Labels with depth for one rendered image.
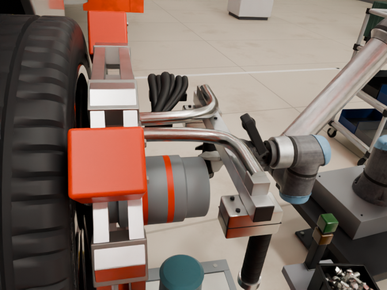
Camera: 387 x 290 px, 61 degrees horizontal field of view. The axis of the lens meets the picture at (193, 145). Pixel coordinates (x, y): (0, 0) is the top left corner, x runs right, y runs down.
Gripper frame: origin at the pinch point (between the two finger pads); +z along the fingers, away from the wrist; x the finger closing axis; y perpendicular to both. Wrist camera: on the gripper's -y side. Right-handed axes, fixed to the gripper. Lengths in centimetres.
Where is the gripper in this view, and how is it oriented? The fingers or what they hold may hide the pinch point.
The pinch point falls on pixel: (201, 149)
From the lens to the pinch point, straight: 86.7
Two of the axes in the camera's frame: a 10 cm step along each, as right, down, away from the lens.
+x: -2.1, -5.3, 8.2
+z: -9.7, 0.5, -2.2
